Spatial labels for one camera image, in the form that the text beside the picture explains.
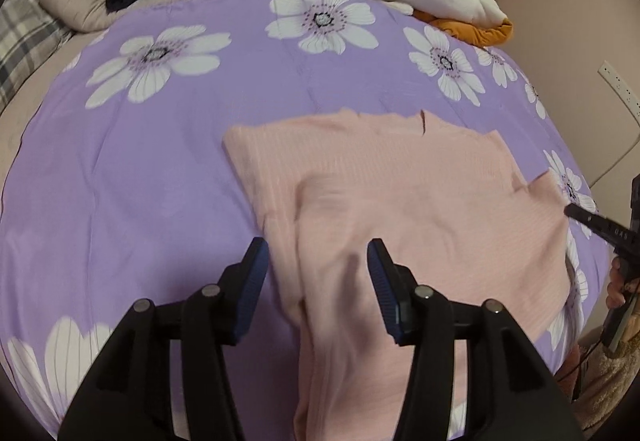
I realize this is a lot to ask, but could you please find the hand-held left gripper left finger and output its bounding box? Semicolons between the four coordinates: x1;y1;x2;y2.
57;237;271;441

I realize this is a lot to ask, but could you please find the pink striped garment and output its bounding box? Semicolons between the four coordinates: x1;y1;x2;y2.
222;108;574;441

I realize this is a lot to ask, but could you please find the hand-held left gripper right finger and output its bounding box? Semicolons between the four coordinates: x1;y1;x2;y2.
366;238;584;441

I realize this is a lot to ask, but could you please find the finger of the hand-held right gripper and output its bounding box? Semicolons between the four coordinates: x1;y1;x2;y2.
564;203;640;248

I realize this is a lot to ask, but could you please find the person's right forearm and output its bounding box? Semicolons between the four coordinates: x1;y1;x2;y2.
574;308;640;438

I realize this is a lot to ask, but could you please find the person's right hand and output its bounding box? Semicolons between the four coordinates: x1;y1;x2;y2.
606;257;639;311

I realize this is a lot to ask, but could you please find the white power strip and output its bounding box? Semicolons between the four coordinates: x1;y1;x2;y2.
599;61;640;122

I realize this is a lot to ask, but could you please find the white cable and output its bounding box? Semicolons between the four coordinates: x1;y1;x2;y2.
587;128;640;188

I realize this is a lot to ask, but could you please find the purple floral blanket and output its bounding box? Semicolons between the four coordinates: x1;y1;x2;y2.
0;0;608;441

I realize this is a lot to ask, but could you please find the grey plaid pillow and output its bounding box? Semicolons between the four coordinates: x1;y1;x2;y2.
0;0;77;114

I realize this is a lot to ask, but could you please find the black cable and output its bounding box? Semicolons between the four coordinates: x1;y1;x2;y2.
555;341;608;403

